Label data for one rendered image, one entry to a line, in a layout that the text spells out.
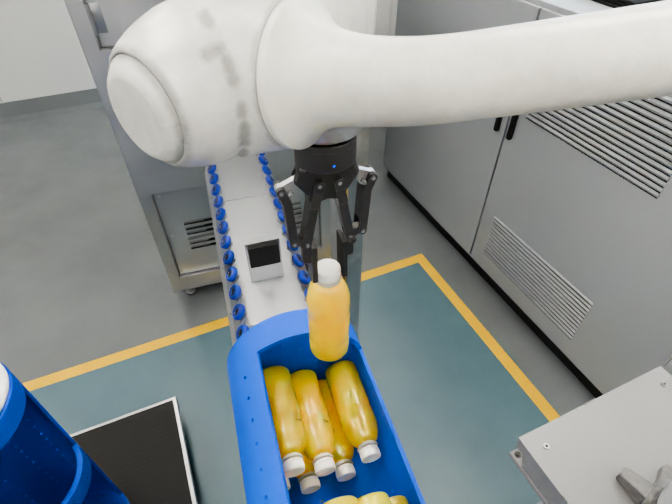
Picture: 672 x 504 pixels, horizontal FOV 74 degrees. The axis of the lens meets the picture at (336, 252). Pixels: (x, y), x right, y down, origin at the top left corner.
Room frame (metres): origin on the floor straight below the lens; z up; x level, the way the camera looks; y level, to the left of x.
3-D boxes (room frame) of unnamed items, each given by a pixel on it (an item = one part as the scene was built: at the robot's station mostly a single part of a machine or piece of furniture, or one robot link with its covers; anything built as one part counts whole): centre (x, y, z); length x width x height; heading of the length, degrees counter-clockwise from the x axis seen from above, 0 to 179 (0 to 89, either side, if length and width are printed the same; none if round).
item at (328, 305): (0.47, 0.01, 1.34); 0.07 x 0.07 x 0.19
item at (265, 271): (0.94, 0.21, 1.00); 0.10 x 0.04 x 0.15; 107
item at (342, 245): (0.48, -0.01, 1.47); 0.03 x 0.01 x 0.07; 17
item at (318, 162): (0.47, 0.01, 1.62); 0.08 x 0.07 x 0.09; 107
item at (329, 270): (0.47, 0.01, 1.44); 0.04 x 0.04 x 0.02
